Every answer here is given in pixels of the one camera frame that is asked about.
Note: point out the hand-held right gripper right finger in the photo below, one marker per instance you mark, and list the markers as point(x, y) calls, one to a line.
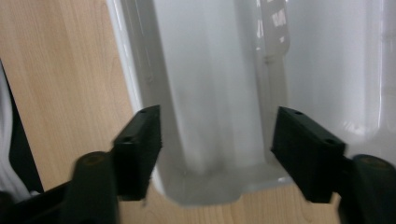
point(308, 149)

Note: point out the white plastic storage box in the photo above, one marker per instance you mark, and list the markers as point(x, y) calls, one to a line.
point(218, 77)

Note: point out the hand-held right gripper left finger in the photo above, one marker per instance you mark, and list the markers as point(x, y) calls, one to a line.
point(137, 149)

